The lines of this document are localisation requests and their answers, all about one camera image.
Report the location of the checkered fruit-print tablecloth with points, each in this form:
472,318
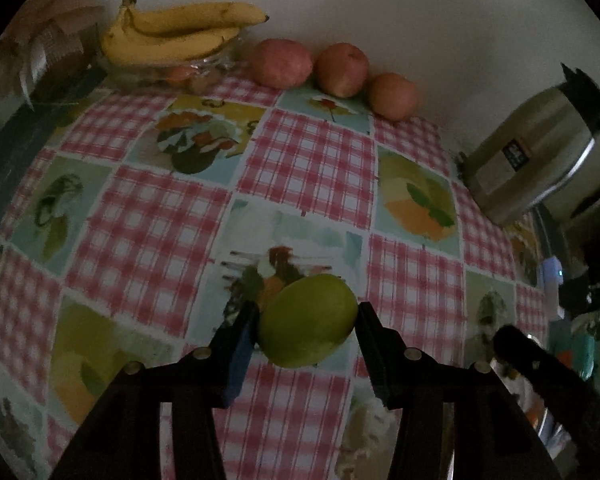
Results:
132,223

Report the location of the white power strip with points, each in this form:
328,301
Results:
552,278

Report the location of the pink paper flower bouquet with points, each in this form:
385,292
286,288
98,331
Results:
38,37

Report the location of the teal tissue pack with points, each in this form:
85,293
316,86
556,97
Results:
578,349

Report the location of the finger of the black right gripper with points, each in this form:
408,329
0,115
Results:
574,403

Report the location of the red apple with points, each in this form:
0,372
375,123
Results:
280,63
341,70
393,97

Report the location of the glass fruit bowl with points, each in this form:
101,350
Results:
193,76

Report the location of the right red apple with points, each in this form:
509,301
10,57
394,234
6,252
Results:
393,97

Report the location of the stainless steel round plate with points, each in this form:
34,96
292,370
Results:
530,404

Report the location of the lower yellow banana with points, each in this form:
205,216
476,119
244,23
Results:
123,45

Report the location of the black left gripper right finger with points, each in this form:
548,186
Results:
407,379

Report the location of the upper yellow banana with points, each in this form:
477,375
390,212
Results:
195,16

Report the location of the stainless steel thermos jug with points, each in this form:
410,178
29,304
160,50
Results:
536,151

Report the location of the middle red apple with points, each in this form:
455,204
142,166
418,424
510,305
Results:
341,70

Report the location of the black power adapter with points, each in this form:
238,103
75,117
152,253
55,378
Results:
579,296

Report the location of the left red apple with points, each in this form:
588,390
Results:
280,63

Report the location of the yellow banana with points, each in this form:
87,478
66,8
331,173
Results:
123,45
195,16

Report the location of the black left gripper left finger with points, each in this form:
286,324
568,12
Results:
119,439

